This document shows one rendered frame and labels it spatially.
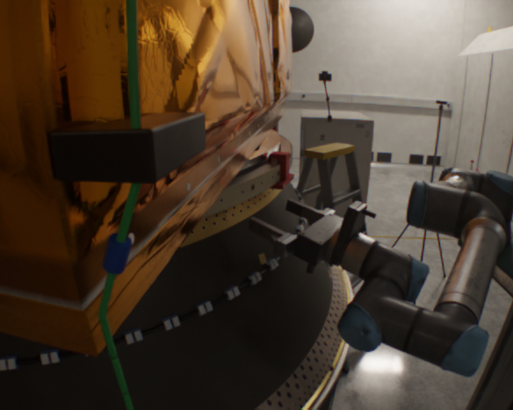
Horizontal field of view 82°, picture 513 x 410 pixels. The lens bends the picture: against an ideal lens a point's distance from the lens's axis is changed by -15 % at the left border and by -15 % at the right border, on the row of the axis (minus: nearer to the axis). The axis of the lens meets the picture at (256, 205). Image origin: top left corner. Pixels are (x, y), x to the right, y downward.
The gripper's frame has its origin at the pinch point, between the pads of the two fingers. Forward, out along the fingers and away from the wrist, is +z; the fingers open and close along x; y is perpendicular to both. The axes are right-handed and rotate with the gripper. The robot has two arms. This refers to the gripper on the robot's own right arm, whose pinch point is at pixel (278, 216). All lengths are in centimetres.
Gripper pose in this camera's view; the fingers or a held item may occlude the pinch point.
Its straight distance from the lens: 71.3
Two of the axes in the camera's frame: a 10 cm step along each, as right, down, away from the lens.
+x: 6.1, -2.7, 7.4
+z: -7.8, -3.7, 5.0
